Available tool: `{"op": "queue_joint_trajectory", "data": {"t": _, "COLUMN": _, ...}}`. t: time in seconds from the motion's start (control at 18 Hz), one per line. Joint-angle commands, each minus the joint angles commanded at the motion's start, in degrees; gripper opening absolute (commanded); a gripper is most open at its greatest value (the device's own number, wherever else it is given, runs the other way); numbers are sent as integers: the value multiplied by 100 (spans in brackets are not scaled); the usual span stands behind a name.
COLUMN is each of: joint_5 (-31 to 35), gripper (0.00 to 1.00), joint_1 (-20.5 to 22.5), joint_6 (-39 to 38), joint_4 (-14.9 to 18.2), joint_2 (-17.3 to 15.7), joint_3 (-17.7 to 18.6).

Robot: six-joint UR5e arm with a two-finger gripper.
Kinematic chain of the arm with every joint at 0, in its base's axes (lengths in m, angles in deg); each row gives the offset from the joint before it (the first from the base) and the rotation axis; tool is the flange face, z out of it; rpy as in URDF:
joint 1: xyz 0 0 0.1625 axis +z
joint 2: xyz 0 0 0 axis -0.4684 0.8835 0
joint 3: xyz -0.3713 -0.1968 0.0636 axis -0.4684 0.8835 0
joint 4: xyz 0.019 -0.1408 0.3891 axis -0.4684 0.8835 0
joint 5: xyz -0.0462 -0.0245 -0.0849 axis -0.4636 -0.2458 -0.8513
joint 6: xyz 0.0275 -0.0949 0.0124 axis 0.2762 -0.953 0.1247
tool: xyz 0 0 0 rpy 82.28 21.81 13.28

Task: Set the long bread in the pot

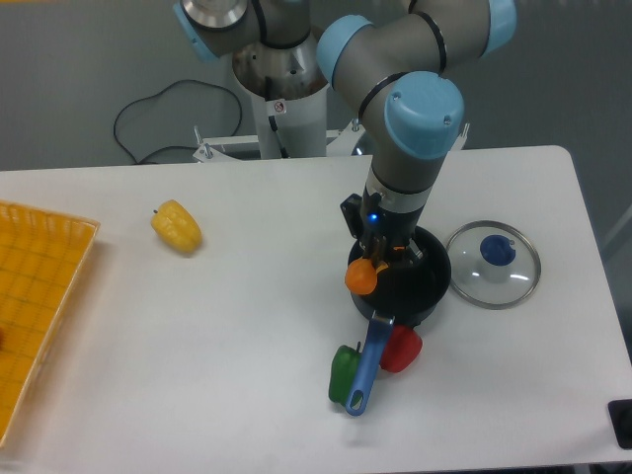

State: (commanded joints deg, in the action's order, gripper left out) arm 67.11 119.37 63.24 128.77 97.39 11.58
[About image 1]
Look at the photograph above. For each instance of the yellow plastic basket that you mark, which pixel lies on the yellow plastic basket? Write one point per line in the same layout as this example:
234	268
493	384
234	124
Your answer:
42	255

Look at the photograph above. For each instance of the black pot blue handle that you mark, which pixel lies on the black pot blue handle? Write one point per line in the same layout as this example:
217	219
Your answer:
402	297

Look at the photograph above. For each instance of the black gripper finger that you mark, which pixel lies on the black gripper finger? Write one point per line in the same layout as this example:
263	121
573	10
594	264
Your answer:
412	256
374	249

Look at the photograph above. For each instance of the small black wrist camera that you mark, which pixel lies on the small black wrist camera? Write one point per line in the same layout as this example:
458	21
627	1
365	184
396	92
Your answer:
350	209

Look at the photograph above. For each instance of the green toy bell pepper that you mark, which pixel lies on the green toy bell pepper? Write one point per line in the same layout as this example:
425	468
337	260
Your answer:
342	374

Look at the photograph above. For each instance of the black object table corner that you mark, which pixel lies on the black object table corner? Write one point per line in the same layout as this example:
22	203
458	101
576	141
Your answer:
620	413

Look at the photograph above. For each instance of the glass lid blue knob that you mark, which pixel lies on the glass lid blue knob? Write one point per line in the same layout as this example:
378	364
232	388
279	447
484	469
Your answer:
493	265

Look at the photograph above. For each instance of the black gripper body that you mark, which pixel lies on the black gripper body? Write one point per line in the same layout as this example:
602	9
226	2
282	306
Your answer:
397	228

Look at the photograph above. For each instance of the long orange toy bread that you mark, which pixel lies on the long orange toy bread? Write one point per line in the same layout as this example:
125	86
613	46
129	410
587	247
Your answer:
361	277

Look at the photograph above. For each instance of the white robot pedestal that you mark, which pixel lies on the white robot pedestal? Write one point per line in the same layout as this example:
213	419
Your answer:
378	72

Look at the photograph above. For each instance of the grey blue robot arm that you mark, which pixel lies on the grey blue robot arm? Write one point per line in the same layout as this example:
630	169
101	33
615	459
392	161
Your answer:
403	183

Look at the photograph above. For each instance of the yellow toy bell pepper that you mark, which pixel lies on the yellow toy bell pepper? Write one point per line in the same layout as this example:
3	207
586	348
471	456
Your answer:
176	227

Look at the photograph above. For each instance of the red toy bell pepper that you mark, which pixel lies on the red toy bell pepper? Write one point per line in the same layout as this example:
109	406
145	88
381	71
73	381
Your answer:
402	348

